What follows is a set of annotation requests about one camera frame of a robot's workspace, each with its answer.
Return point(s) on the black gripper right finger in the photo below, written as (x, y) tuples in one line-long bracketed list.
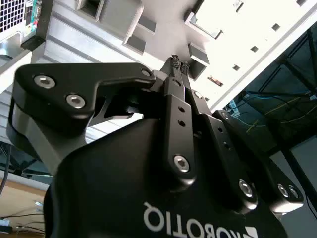
[(223, 148)]

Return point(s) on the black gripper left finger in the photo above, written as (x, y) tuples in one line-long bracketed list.
[(62, 81)]

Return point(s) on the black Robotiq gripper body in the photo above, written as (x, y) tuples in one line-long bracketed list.
[(111, 186)]

